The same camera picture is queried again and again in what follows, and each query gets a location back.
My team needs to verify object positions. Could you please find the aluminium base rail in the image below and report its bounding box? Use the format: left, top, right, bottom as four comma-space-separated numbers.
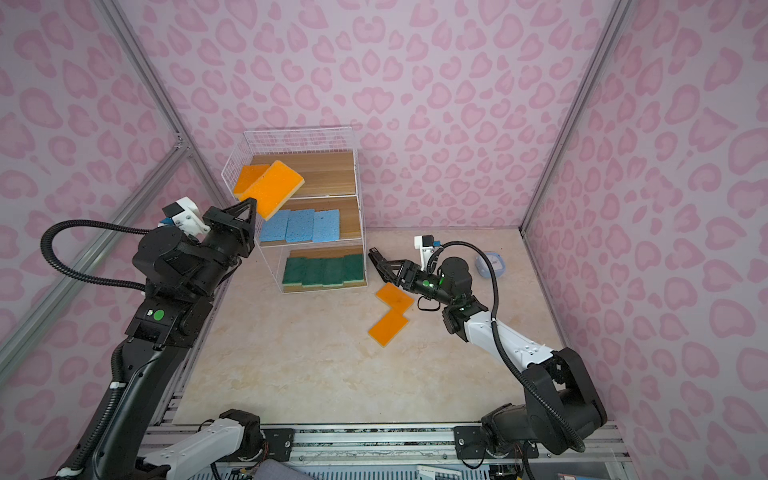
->
137, 419, 637, 480

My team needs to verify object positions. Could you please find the blue sponge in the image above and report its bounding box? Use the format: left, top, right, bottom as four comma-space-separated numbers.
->
285, 209, 315, 244
312, 209, 341, 243
260, 210, 291, 243

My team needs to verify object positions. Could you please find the green sponge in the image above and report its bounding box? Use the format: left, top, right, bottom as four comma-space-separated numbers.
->
302, 258, 327, 288
323, 257, 347, 288
282, 257, 308, 287
342, 253, 366, 285

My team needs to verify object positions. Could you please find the orange sponge back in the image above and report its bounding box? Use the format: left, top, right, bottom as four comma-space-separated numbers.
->
376, 283, 414, 314

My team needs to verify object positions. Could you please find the white wire wooden shelf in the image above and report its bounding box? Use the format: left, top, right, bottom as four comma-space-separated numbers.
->
222, 126, 368, 293

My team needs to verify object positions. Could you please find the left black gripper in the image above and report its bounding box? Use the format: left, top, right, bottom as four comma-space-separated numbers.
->
190, 196, 254, 302

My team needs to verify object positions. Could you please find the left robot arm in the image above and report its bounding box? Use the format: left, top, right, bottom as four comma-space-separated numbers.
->
40, 198, 263, 479

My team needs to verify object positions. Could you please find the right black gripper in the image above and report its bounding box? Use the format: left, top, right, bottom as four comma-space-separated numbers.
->
380, 262, 457, 307

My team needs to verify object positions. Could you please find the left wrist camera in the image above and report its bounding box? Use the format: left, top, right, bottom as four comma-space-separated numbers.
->
158, 197, 210, 237

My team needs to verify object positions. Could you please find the light blue round container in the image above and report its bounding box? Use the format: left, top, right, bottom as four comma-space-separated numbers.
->
475, 252, 506, 279

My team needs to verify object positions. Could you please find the orange sponge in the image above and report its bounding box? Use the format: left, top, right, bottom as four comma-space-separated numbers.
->
368, 311, 409, 347
376, 283, 414, 314
233, 164, 270, 197
235, 160, 305, 220

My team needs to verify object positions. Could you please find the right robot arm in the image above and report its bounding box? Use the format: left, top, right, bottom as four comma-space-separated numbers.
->
368, 235, 607, 461

